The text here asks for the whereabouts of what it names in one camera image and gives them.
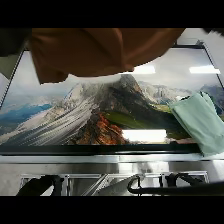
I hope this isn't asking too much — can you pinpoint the brown T-shirt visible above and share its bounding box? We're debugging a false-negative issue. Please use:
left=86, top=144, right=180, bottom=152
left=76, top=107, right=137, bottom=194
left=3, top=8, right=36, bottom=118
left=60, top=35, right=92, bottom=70
left=29, top=28, right=186, bottom=85

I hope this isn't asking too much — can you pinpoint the pale green garment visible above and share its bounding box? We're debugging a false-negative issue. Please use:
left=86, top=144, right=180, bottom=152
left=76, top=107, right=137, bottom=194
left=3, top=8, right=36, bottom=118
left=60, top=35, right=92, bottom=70
left=167, top=91, right=224, bottom=157

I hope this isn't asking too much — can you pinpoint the pale grey-green garment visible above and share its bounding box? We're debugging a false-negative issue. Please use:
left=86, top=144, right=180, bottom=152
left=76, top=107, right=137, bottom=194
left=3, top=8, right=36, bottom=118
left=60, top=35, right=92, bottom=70
left=0, top=53, right=22, bottom=81

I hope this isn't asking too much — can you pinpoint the black garment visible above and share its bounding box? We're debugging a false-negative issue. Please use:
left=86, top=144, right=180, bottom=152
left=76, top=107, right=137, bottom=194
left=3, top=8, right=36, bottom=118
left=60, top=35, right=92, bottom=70
left=0, top=28, right=33, bottom=58

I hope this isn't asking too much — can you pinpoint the silver frame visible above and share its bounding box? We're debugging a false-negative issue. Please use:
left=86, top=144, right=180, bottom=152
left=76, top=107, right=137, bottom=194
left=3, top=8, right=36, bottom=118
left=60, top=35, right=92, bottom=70
left=0, top=152, right=224, bottom=197

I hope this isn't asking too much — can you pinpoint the black cable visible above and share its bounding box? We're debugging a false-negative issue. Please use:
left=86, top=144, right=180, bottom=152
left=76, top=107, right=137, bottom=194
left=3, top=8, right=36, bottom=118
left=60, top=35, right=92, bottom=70
left=126, top=174, right=224, bottom=197

